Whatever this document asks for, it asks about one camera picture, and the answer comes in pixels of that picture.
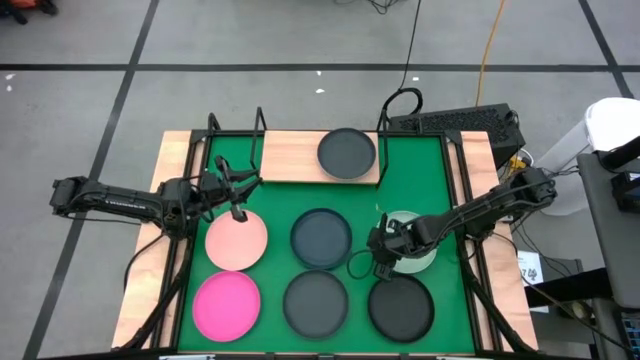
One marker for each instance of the dark teal plate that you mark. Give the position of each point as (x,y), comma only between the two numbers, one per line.
(321,240)

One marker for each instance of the orange and black object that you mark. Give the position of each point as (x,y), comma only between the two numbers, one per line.
(25,3)

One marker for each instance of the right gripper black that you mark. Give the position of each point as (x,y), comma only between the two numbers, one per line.
(395,242)

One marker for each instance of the black device on desk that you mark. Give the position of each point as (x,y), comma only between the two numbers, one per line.
(627,192)
(622,155)

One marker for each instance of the magenta plate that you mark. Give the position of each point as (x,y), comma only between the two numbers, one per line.
(226,306)

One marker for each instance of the pale green plate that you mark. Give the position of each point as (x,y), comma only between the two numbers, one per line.
(415,264)

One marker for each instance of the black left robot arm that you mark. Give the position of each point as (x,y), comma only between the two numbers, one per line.
(125,202)

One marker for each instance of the printed paper sheet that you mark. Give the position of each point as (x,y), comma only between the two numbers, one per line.
(530,267)

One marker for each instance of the grey desk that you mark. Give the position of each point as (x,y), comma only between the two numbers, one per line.
(610,240)

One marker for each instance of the black beam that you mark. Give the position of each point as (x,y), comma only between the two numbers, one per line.
(570,287)

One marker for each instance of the laptop keyboard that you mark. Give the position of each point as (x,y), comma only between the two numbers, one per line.
(631,335)

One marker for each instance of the wooden shelf with black frame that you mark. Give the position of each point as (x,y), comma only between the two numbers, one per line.
(290,156)

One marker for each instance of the dark grey plate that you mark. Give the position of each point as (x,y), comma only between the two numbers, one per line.
(346,153)
(315,304)

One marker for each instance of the yellow plug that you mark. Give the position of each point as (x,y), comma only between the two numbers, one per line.
(518,163)

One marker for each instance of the black computer case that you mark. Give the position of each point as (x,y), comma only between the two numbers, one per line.
(465,122)

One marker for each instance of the green table mat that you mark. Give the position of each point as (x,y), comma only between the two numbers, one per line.
(410,170)

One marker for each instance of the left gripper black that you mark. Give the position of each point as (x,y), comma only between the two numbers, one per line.
(217,190)

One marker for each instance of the salmon pink plate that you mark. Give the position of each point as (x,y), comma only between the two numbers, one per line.
(235,245)

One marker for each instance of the black plate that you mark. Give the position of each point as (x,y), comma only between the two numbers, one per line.
(401,308)

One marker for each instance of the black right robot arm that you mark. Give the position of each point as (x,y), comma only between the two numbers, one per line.
(475,215)

